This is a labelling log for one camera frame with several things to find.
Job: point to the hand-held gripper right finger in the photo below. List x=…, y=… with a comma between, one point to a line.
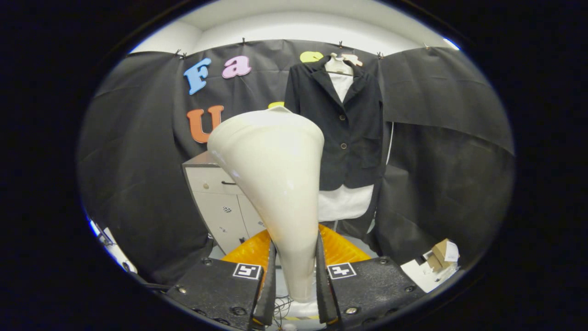
x=321, y=299

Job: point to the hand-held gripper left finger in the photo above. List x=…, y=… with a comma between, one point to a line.
x=270, y=299

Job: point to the white shirt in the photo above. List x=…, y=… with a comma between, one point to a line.
x=344, y=204

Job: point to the white garment steamer head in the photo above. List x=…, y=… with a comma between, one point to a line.
x=271, y=174

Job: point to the black blazer jacket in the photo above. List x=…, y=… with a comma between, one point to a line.
x=353, y=138

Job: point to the grey cabinet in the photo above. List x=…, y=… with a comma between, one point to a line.
x=216, y=207

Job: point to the small cardboard box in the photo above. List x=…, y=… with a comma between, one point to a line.
x=438, y=255

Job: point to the black backdrop cloth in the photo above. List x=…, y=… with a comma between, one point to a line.
x=138, y=138

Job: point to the white plastic hanger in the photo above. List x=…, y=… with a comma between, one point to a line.
x=337, y=66

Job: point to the ceiling light panel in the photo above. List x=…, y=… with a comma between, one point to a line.
x=452, y=44

